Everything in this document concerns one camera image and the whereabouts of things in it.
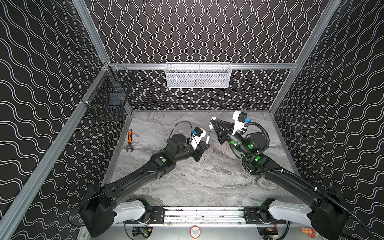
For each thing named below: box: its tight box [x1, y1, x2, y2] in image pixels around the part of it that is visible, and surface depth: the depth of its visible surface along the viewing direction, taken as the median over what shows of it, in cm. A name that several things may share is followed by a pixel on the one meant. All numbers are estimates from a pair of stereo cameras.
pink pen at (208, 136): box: [205, 129, 211, 144], surface depth 69 cm
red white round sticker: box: [190, 225, 201, 240], surface depth 70 cm
